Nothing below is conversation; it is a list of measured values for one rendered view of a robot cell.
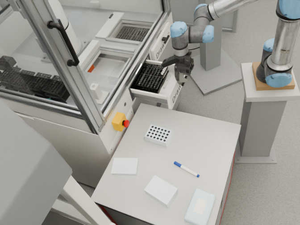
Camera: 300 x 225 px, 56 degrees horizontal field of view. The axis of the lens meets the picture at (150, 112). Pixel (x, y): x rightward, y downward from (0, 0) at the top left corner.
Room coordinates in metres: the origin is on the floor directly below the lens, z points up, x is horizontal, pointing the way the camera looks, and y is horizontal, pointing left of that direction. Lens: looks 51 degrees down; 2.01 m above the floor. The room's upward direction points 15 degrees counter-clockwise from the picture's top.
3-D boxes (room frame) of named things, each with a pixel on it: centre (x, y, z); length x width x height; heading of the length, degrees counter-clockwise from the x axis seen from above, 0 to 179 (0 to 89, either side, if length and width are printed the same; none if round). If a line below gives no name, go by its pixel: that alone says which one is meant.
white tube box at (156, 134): (0.84, -0.01, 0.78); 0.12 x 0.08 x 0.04; 53
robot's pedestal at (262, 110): (1.04, -0.71, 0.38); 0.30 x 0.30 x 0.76; 74
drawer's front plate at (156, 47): (1.46, -0.19, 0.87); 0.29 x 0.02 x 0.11; 146
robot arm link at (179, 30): (1.06, -0.22, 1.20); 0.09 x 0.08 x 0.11; 70
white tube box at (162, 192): (0.53, 0.04, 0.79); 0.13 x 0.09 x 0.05; 42
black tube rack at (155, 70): (1.19, -0.02, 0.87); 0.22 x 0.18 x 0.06; 56
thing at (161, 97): (1.19, -0.02, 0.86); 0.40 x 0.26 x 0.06; 56
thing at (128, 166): (0.72, 0.19, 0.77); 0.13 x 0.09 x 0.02; 73
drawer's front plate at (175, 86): (1.08, -0.19, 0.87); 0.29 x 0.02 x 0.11; 146
